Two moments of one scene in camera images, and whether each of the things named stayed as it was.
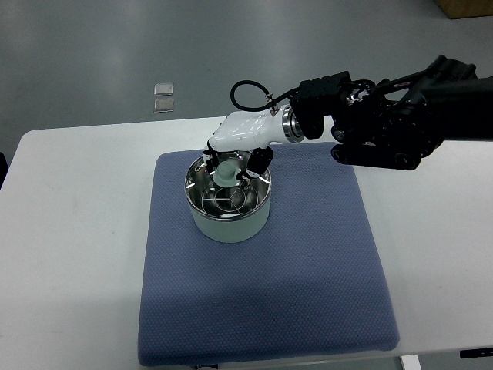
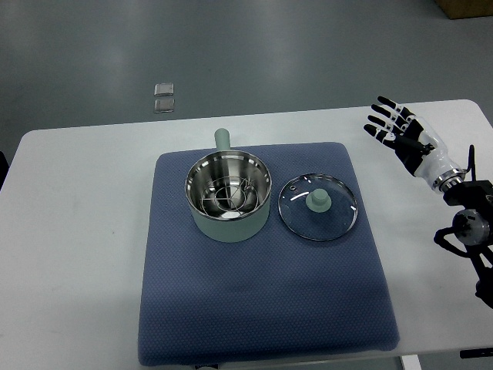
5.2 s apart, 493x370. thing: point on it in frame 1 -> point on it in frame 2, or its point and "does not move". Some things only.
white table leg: x=411 y=362 does not move
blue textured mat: x=311 y=283 does not move
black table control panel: x=471 y=353 does not move
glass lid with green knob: x=230 y=166 -> x=317 y=207
